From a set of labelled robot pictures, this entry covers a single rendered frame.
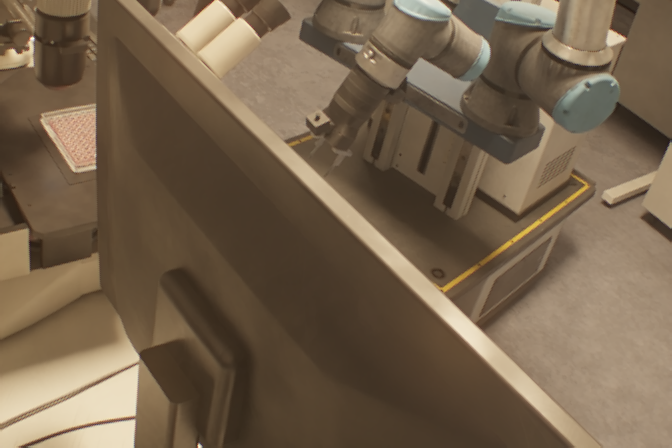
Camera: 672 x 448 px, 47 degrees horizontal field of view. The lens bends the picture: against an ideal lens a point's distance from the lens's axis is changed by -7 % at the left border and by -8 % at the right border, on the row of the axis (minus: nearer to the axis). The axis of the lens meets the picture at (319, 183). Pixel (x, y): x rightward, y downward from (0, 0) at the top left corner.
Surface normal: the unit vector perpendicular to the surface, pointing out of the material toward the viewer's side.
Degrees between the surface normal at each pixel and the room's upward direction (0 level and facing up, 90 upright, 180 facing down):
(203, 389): 90
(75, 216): 0
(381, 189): 0
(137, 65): 52
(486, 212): 0
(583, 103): 95
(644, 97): 90
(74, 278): 90
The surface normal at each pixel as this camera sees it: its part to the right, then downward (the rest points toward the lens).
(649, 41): -0.79, 0.19
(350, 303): -0.50, -0.34
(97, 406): 0.20, -0.81
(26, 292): 0.58, -0.13
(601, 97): 0.37, 0.65
